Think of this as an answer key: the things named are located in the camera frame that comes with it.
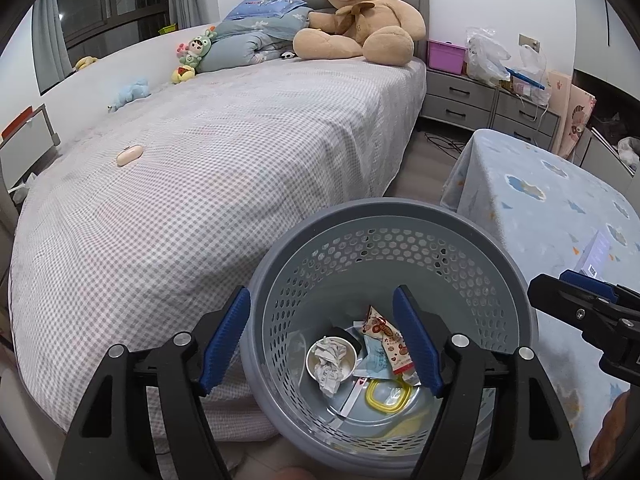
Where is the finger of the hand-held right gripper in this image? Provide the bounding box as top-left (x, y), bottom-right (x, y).
top-left (560, 269), bottom-right (640, 311)
top-left (527, 274), bottom-right (640, 386)

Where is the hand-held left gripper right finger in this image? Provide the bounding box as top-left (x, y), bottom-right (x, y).
top-left (391, 285), bottom-right (585, 480)

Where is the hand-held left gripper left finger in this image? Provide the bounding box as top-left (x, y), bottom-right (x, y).
top-left (56, 286), bottom-right (252, 480)

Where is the lavender carton box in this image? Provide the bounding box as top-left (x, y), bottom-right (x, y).
top-left (574, 230), bottom-right (615, 277)

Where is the red cookie snack wrapper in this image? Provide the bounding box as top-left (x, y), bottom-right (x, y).
top-left (361, 306), bottom-right (416, 378)

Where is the light blue packet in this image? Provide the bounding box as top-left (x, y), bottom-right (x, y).
top-left (362, 335), bottom-right (396, 376)

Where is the yellow rimmed clear lid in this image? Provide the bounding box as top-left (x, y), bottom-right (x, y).
top-left (365, 377), bottom-right (413, 411)

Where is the small white red wrapper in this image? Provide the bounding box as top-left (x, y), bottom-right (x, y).
top-left (342, 375), bottom-right (371, 418)

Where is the white paper cup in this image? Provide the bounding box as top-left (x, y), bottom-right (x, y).
top-left (306, 336), bottom-right (357, 383)

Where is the printed paper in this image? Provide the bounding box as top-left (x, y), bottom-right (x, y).
top-left (312, 337), bottom-right (351, 398)

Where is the grey perforated trash bin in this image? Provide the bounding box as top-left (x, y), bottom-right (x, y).
top-left (241, 198), bottom-right (540, 480)

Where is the person's right forearm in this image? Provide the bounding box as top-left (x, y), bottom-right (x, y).
top-left (587, 390), bottom-right (640, 480)

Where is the blue cloud printed blanket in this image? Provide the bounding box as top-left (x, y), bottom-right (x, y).
top-left (440, 128), bottom-right (640, 480)

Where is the white bag in niche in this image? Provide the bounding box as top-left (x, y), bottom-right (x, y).
top-left (617, 136), bottom-right (640, 168)

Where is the pink cartoon printed board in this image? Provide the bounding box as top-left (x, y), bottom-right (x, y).
top-left (565, 84), bottom-right (597, 161)

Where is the plain pink board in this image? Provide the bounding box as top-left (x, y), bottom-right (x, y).
top-left (547, 70), bottom-right (573, 158)

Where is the bed with checked sheet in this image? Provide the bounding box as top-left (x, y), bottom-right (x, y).
top-left (9, 0), bottom-right (431, 461)

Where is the small pink oval case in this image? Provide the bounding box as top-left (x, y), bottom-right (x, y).
top-left (116, 145), bottom-right (145, 167)

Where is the blue stick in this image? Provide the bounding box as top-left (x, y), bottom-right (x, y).
top-left (505, 66), bottom-right (546, 91)

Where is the clear plastic bag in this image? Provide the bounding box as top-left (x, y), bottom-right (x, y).
top-left (517, 44), bottom-right (551, 106)

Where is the white plastic bag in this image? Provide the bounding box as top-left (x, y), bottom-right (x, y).
top-left (466, 27), bottom-right (512, 86)

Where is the light blue plush toy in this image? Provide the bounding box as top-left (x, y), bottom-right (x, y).
top-left (108, 78), bottom-right (151, 112)

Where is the purple plastic storage box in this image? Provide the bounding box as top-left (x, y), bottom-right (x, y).
top-left (427, 39), bottom-right (467, 75)

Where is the white bedside cabinet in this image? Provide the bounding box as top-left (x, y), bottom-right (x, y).
top-left (0, 104), bottom-right (61, 191)

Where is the green doll plush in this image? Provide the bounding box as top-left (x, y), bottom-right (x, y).
top-left (175, 30), bottom-right (217, 73)

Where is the light blue folded quilt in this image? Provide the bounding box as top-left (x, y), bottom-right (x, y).
top-left (200, 10), bottom-right (313, 73)

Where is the large tan teddy bear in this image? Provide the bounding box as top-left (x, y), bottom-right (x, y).
top-left (292, 0), bottom-right (427, 66)

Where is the blue printed pillow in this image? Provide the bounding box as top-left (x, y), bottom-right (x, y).
top-left (223, 0), bottom-right (311, 23)

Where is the black floor cable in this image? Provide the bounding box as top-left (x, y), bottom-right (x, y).
top-left (425, 131), bottom-right (468, 156)

